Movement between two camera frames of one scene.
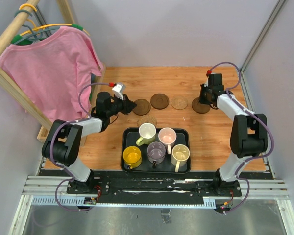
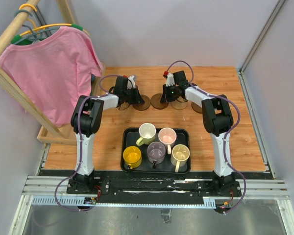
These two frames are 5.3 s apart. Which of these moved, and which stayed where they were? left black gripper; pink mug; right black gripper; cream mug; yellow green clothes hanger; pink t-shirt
Moved: right black gripper; left black gripper
Stayed: cream mug; yellow green clothes hanger; pink mug; pink t-shirt
